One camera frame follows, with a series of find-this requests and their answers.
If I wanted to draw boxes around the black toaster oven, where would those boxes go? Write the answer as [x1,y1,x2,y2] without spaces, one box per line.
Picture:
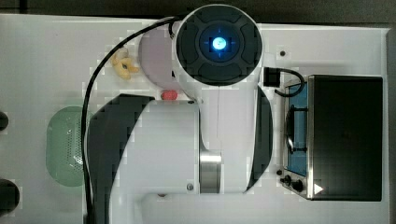
[279,75,383,202]

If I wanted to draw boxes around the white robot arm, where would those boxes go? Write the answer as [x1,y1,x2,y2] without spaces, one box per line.
[86,5,273,224]

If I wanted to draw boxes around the pink strawberry toy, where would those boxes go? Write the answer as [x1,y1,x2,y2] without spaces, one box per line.
[161,90,178,101]

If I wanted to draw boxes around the grey round plate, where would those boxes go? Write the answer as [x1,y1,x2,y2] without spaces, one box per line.
[138,29,180,91]

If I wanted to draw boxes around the green perforated colander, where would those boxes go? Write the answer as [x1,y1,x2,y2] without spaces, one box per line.
[46,106,84,187]

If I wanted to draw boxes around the black cylinder upper left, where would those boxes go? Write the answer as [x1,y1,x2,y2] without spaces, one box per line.
[0,112,8,131]

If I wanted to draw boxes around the black cylinder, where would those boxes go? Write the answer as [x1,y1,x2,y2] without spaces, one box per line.
[0,112,8,131]
[0,179,20,216]

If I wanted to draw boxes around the black cylinder lower left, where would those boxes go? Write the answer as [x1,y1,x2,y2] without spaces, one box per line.
[0,179,20,216]

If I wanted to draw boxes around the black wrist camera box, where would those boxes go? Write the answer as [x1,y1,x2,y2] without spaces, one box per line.
[262,67,280,88]

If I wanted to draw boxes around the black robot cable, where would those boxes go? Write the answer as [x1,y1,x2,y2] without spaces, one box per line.
[80,16,181,224]

